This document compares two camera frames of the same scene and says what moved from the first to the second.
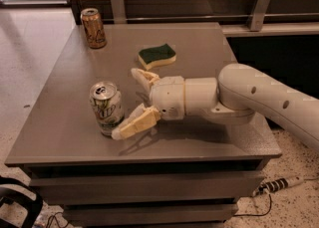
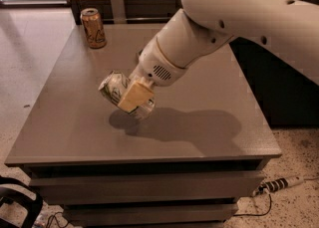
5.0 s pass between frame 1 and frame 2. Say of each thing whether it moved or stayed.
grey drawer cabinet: stayed
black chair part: stayed
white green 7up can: moved
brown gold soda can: stayed
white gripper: moved
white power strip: stayed
